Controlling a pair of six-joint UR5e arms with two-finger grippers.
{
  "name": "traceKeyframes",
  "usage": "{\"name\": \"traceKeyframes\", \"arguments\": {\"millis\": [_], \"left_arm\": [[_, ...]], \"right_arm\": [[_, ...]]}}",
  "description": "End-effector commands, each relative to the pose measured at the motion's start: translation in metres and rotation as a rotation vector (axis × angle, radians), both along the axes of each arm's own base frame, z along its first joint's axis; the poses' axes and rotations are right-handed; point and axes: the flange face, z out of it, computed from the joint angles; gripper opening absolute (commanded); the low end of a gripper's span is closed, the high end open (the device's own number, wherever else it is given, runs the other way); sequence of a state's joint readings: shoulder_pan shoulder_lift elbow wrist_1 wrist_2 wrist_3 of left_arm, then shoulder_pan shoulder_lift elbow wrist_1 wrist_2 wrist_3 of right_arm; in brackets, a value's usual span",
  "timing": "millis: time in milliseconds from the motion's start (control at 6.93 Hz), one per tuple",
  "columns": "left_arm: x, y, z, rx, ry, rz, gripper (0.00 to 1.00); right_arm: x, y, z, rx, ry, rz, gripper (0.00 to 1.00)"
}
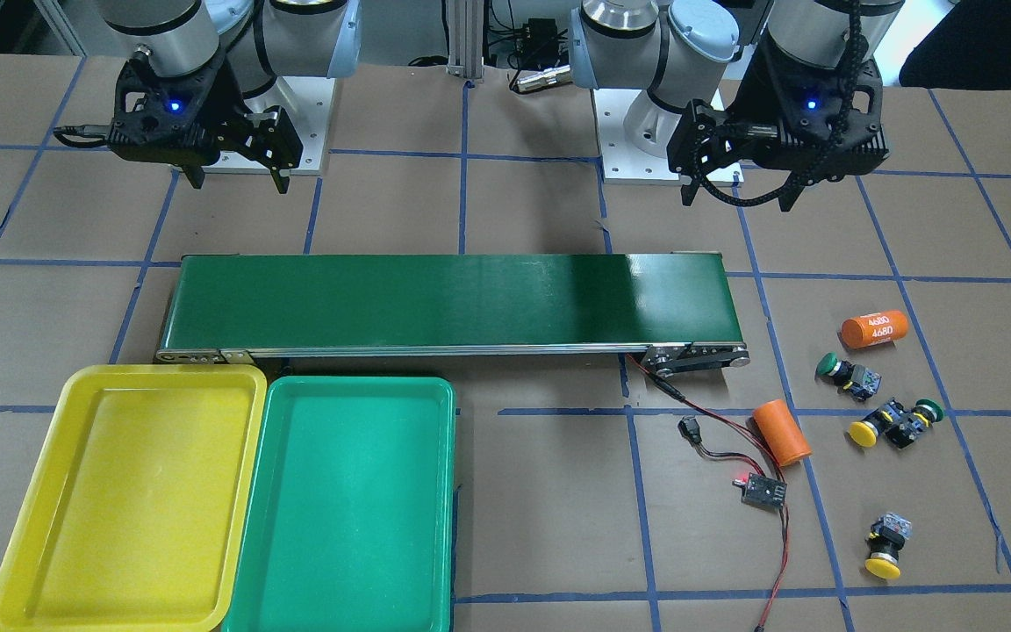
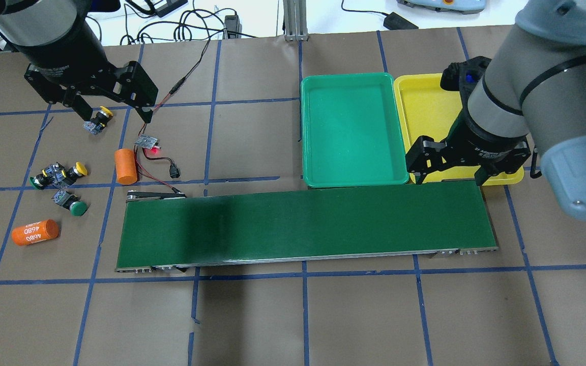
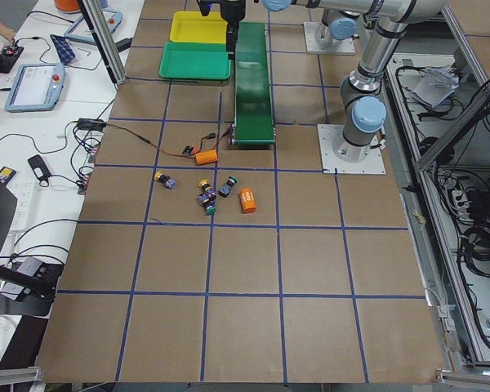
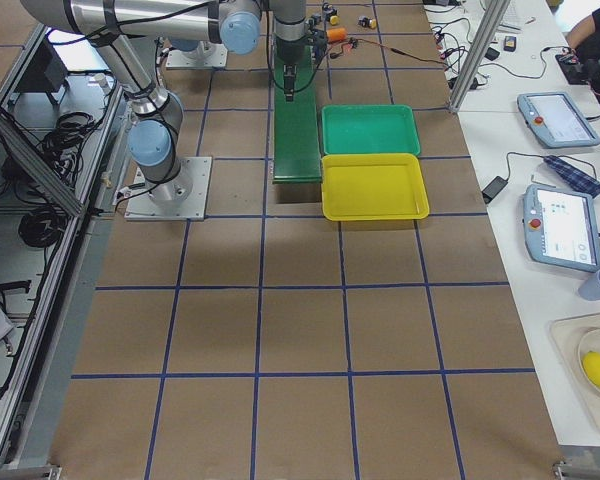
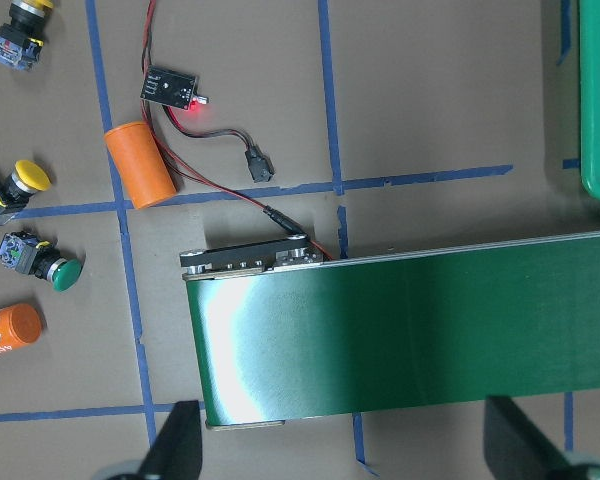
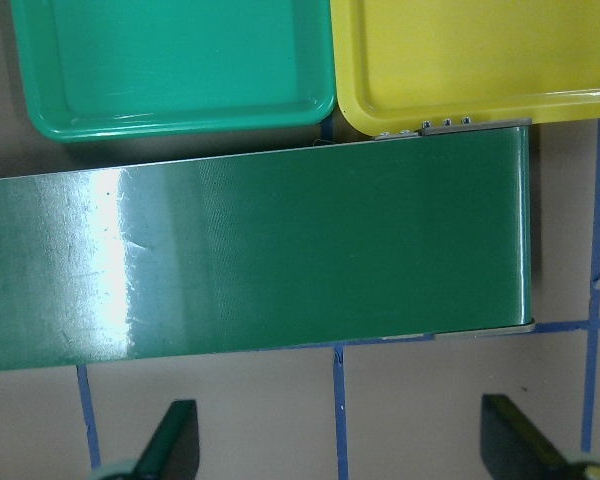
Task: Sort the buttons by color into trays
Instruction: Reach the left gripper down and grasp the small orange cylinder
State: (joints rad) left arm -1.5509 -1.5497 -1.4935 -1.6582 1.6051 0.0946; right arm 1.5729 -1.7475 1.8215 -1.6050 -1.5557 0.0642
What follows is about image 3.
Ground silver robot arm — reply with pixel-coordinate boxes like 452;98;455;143
262;1;406;163

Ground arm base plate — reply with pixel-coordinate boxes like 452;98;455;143
303;18;356;56
317;124;385;175

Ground lone yellow push button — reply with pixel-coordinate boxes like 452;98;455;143
154;171;176;189

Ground yellow push button in cluster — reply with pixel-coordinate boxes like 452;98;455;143
198;179;216;206

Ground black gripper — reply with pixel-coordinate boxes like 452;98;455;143
196;0;245;60

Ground teach pendant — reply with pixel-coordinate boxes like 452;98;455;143
5;63;66;113
64;11;123;46

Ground small motor controller board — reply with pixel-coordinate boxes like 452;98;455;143
182;145;198;157

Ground red black power cable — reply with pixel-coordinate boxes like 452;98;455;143
71;118;234;163

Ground black power adapter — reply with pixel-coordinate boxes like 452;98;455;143
115;38;132;53

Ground near teach pendant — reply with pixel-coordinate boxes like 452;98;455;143
5;63;66;113

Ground blue checkered cloth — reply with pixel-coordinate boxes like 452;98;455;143
50;34;76;65

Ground white power strip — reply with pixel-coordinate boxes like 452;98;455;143
8;180;38;233

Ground orange cylinder labelled 4680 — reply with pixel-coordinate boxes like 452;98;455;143
239;188;257;214

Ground yellow plastic tray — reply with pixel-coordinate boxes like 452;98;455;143
170;11;227;44

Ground green plastic tray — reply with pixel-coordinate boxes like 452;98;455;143
158;42;232;81

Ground aluminium frame post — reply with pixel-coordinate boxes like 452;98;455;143
77;0;127;86

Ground green conveyor belt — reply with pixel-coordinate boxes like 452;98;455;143
229;22;275;145

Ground far teach pendant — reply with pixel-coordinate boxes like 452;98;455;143
64;11;123;46

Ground plain orange cylinder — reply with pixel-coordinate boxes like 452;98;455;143
194;149;218;166

